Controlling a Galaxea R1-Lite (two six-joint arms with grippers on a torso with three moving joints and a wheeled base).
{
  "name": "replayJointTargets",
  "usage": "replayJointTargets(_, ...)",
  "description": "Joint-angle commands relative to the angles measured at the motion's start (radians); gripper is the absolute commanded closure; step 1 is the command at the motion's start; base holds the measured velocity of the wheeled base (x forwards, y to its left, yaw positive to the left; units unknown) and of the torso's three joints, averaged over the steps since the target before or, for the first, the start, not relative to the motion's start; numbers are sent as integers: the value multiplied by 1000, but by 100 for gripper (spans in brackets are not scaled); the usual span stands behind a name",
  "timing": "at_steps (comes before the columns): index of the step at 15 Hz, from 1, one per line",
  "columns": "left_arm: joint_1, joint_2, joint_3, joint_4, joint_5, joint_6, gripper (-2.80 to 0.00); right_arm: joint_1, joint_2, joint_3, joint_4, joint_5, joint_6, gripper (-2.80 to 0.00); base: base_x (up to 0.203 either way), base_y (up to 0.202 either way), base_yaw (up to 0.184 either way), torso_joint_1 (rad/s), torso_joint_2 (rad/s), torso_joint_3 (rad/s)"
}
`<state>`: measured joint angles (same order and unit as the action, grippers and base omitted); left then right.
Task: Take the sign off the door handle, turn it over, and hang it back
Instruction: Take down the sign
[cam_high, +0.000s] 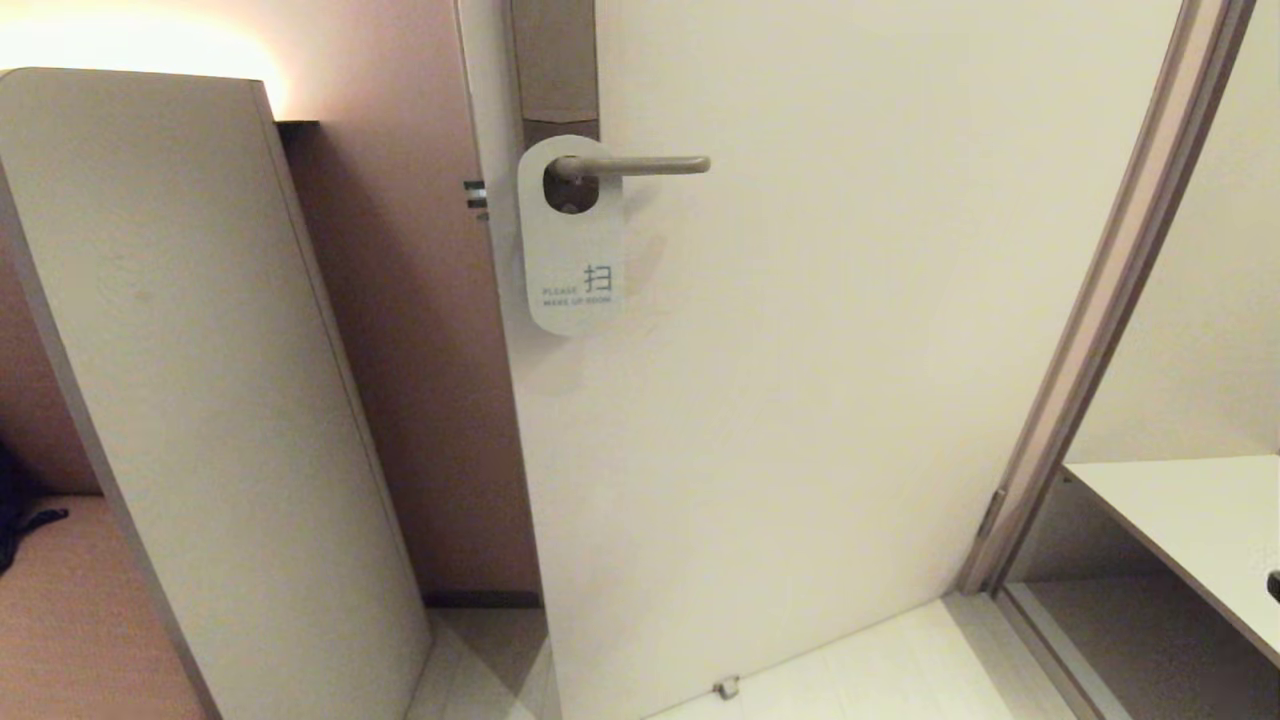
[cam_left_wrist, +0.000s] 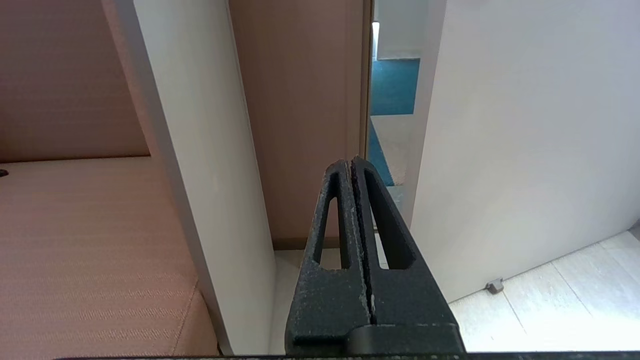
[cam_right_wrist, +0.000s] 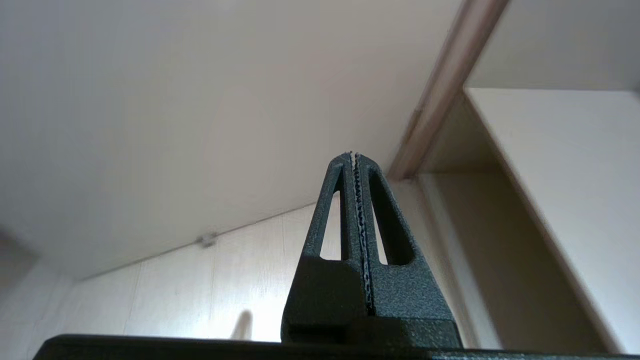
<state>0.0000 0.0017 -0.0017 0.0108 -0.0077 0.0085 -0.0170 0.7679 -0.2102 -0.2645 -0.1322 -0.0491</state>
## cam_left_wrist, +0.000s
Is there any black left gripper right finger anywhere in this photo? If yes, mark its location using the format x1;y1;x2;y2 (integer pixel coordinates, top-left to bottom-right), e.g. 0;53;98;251
351;156;458;326

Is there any beige cabinet panel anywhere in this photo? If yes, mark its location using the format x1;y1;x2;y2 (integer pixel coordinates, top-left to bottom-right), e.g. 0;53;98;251
102;0;277;356

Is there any brown leather chair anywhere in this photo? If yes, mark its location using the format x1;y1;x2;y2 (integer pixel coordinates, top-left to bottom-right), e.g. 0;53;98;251
0;156;221;358

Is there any pink fabric bench backrest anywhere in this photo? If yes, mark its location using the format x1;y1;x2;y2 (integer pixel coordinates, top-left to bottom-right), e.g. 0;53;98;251
0;0;151;163

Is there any white door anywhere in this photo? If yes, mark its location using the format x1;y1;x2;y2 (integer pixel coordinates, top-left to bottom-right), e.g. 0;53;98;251
402;0;640;303

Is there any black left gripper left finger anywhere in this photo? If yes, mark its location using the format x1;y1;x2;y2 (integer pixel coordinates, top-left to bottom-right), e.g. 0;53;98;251
285;159;373;353

